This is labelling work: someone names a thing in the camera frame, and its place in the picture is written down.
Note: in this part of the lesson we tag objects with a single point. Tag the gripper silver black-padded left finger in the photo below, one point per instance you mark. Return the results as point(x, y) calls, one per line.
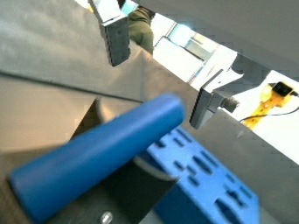
point(113, 29)

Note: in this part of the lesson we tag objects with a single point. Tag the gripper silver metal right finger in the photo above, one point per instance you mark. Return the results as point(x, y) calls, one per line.
point(243, 76)

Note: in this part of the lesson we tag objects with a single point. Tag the blue cylinder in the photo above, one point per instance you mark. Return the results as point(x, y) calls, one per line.
point(55, 178)

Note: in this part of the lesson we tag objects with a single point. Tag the person in green clothing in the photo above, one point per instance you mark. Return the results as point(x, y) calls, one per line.
point(139, 27)

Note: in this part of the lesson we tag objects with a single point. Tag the blue shape-sorter block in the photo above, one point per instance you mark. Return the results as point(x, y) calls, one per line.
point(208, 195)

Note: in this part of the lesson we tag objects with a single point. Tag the black curved cradle stand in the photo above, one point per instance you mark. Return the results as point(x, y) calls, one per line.
point(125, 195)

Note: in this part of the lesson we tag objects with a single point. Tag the yellow bracket with black device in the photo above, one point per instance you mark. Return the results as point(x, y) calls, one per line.
point(274, 97)

